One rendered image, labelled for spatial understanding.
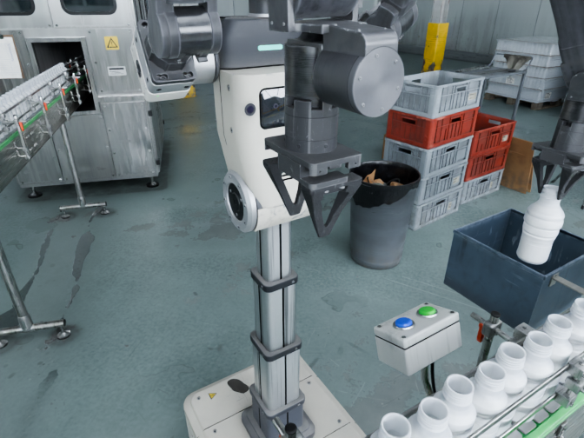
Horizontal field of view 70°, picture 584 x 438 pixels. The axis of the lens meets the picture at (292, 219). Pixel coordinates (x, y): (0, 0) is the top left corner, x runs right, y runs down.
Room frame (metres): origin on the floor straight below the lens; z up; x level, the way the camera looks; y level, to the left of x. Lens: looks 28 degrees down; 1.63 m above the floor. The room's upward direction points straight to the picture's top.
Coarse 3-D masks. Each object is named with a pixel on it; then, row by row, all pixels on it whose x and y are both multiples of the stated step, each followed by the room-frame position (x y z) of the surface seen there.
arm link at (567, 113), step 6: (564, 102) 0.79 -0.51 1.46; (570, 102) 0.77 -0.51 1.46; (576, 102) 0.76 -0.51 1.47; (582, 102) 0.76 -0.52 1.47; (564, 108) 0.78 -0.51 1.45; (570, 108) 0.77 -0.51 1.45; (576, 108) 0.76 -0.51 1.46; (582, 108) 0.75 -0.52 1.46; (564, 114) 0.78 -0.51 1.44; (570, 114) 0.76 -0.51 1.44; (576, 114) 0.76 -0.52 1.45; (582, 114) 0.75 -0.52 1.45; (570, 120) 0.76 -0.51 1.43; (576, 120) 0.75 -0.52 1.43; (582, 120) 0.75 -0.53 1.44
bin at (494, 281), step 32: (480, 224) 1.27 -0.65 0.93; (512, 224) 1.35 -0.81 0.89; (480, 256) 1.11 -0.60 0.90; (512, 256) 1.32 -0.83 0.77; (576, 256) 1.15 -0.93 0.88; (480, 288) 1.09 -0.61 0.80; (512, 288) 1.01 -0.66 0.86; (544, 288) 0.96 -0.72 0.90; (576, 288) 0.92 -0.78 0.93; (512, 320) 0.99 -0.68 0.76; (544, 320) 1.00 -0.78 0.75
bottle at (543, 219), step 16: (544, 192) 0.77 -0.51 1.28; (528, 208) 0.78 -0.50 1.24; (544, 208) 0.75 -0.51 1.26; (560, 208) 0.75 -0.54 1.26; (528, 224) 0.76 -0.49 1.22; (544, 224) 0.74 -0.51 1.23; (560, 224) 0.74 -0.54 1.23; (528, 240) 0.75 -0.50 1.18; (544, 240) 0.74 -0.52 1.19; (528, 256) 0.74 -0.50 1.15; (544, 256) 0.74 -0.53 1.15
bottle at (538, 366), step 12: (528, 336) 0.49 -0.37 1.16; (540, 336) 0.50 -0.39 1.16; (528, 348) 0.48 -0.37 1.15; (540, 348) 0.47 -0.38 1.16; (552, 348) 0.47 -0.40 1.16; (528, 360) 0.47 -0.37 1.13; (540, 360) 0.47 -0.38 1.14; (528, 372) 0.46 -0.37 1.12; (540, 372) 0.46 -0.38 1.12; (552, 372) 0.46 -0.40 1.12; (528, 384) 0.46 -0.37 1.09; (540, 396) 0.46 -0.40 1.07; (516, 408) 0.46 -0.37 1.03; (528, 408) 0.45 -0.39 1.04; (516, 420) 0.46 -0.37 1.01; (528, 420) 0.46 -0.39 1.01
